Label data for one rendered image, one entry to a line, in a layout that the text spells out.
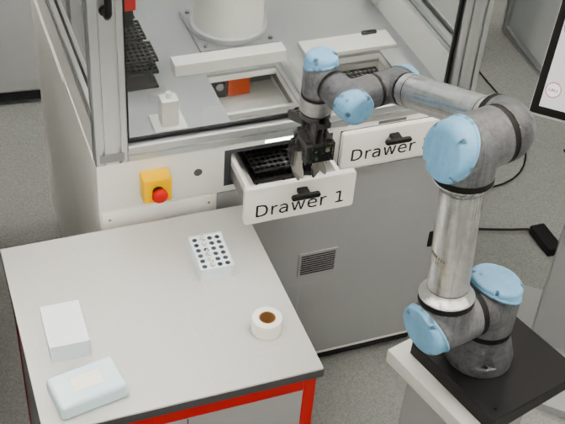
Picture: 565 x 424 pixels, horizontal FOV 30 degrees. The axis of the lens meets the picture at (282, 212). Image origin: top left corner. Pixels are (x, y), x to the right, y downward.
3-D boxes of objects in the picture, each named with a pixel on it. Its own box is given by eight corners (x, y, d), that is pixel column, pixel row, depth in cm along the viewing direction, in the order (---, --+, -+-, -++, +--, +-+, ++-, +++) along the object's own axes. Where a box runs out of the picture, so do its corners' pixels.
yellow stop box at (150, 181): (172, 201, 261) (172, 178, 257) (145, 206, 259) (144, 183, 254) (167, 188, 265) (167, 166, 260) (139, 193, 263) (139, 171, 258)
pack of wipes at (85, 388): (111, 366, 230) (110, 352, 227) (129, 397, 224) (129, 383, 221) (45, 390, 224) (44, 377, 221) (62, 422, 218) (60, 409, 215)
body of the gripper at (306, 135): (303, 167, 242) (308, 125, 234) (290, 145, 248) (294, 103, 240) (334, 162, 244) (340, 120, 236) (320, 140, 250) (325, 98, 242)
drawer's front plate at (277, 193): (352, 204, 268) (356, 171, 261) (244, 225, 259) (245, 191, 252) (349, 200, 269) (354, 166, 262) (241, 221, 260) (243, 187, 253)
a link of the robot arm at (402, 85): (564, 97, 197) (399, 50, 235) (521, 110, 192) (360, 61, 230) (563, 154, 201) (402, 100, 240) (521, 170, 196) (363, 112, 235)
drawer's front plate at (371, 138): (437, 151, 287) (444, 119, 280) (340, 168, 279) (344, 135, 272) (435, 147, 289) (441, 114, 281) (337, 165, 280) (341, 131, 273)
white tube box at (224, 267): (234, 275, 254) (234, 264, 252) (200, 282, 252) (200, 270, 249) (219, 241, 263) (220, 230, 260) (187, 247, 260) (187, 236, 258)
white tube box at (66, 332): (91, 355, 232) (89, 339, 229) (51, 363, 230) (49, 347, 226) (79, 315, 241) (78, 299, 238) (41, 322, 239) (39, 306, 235)
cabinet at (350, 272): (424, 342, 345) (467, 147, 293) (113, 416, 314) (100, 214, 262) (318, 166, 411) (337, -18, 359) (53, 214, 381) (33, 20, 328)
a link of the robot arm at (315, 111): (295, 87, 237) (329, 82, 239) (293, 103, 240) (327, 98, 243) (307, 107, 232) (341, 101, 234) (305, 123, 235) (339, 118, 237)
